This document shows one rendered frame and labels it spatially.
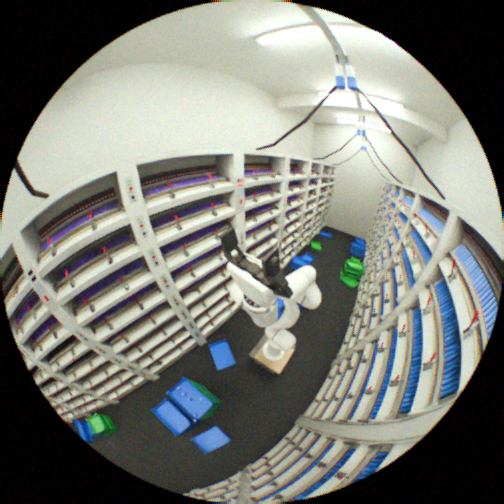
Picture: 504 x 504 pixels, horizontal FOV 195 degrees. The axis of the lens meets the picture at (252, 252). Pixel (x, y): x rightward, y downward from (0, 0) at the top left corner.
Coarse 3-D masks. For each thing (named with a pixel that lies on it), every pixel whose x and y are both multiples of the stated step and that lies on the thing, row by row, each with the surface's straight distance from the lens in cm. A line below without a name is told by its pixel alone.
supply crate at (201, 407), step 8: (176, 384) 133; (184, 384) 136; (192, 384) 132; (168, 392) 133; (176, 392) 138; (184, 392) 136; (192, 392) 134; (200, 392) 127; (176, 400) 137; (184, 400) 136; (200, 400) 132; (208, 400) 130; (184, 408) 135; (192, 408) 134; (200, 408) 132; (208, 408) 130; (192, 416) 132; (200, 416) 133
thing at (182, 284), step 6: (234, 252) 128; (204, 264) 117; (210, 264) 117; (216, 264) 118; (198, 270) 114; (204, 270) 114; (210, 270) 117; (198, 276) 112; (174, 282) 109; (180, 282) 110; (186, 282) 110; (192, 282) 113; (180, 288) 109
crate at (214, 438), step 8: (208, 432) 176; (216, 432) 174; (192, 440) 177; (200, 440) 180; (208, 440) 178; (216, 440) 176; (224, 440) 175; (200, 448) 179; (208, 448) 181; (216, 448) 174
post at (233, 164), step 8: (240, 152) 111; (216, 160) 122; (224, 160) 114; (232, 160) 108; (240, 160) 110; (224, 168) 114; (232, 168) 108; (240, 168) 110; (232, 192) 111; (232, 200) 113; (232, 216) 117; (240, 216) 117; (240, 224) 119; (240, 232) 122; (240, 248) 130
